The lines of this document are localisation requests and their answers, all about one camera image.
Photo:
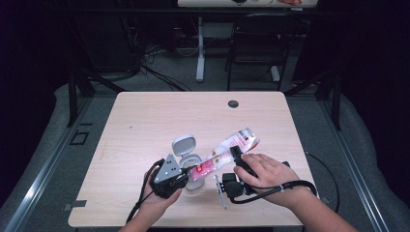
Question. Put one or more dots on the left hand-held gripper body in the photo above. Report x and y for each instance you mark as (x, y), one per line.
(167, 170)

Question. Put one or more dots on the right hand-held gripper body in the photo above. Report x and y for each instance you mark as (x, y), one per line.
(230, 187)

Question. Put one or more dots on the red and white sugar bag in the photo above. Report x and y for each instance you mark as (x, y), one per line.
(225, 151)

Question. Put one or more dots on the clear jar with white lid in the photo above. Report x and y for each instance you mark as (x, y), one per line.
(183, 145)

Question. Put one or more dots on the person's left hand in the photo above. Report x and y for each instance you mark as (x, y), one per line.
(153, 204)

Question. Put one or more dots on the person's right hand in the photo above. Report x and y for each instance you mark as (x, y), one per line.
(270, 174)

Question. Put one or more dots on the grey tape strip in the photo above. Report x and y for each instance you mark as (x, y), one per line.
(75, 204)
(326, 199)

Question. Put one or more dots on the white desk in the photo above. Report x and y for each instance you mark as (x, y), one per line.
(200, 48)

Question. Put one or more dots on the black folding chair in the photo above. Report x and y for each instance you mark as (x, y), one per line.
(262, 38)

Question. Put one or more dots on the dark curtain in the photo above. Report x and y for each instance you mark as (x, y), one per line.
(25, 80)
(377, 64)

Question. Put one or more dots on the aluminium floor rail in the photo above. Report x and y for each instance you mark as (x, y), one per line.
(42, 180)
(354, 174)

